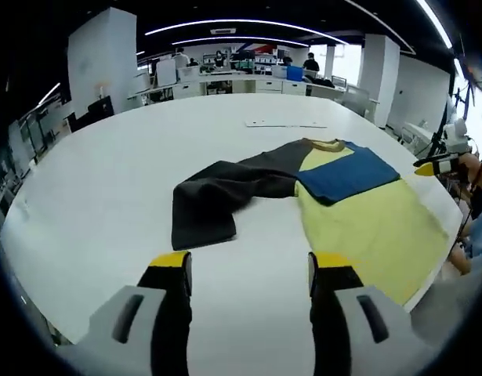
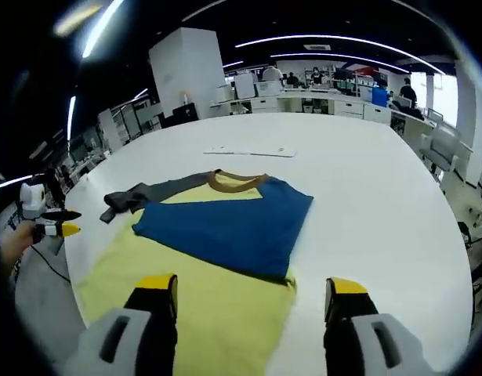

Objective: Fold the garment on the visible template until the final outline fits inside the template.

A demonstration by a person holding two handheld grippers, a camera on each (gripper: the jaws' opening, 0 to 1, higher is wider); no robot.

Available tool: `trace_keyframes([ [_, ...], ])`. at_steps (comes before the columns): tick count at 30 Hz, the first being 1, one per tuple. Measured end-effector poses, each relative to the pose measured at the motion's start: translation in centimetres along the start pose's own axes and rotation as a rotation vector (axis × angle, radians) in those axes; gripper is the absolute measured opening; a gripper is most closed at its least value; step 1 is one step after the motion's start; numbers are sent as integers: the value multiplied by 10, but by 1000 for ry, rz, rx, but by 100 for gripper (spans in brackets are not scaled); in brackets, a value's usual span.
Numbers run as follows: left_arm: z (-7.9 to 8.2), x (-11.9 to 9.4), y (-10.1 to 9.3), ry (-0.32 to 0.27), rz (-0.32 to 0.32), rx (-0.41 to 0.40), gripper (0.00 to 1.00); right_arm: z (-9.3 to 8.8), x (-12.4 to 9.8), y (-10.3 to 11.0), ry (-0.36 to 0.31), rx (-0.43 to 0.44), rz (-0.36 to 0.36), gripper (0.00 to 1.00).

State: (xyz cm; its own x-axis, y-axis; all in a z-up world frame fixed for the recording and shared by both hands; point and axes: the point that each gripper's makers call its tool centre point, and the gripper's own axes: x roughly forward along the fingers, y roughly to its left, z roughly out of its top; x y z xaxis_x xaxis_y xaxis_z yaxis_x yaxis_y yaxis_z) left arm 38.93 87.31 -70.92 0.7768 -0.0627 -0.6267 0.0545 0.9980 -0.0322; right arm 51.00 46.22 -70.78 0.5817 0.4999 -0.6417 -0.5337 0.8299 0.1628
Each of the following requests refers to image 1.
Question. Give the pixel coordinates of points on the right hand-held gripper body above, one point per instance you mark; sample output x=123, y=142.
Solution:
x=456, y=135

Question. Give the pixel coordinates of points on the person's right hand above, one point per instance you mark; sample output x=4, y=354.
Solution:
x=470, y=166

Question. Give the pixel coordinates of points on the straight ceiling light strip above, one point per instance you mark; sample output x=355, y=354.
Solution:
x=434, y=21

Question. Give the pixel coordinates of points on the white box unit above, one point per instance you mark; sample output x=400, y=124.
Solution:
x=166, y=72

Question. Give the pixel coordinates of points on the black tripod stand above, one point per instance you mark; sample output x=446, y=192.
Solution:
x=440, y=137

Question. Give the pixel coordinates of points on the black cabinet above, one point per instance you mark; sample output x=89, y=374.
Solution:
x=101, y=109

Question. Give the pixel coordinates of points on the long white workbench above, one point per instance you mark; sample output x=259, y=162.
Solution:
x=272, y=84

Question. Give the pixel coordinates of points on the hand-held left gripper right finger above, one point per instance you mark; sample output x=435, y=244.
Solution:
x=334, y=305

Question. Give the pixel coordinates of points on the grey mesh office chair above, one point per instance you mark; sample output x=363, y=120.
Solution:
x=358, y=98

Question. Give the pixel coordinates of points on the short curved ceiling light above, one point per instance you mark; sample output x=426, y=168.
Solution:
x=240, y=38

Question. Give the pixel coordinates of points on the white table socket strip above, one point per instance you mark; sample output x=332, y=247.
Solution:
x=287, y=124

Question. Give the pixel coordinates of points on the yellow blue grey garment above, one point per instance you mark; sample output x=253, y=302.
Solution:
x=362, y=227

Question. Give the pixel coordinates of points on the small white desk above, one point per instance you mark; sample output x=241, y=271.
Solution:
x=417, y=133

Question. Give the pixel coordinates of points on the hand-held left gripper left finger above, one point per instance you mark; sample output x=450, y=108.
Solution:
x=166, y=297

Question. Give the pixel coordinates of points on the blue storage bin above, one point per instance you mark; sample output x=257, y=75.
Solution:
x=295, y=73

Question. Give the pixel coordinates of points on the ceiling air vent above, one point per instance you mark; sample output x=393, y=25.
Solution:
x=223, y=31

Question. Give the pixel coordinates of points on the long curved ceiling light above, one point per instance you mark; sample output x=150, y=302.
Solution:
x=244, y=21

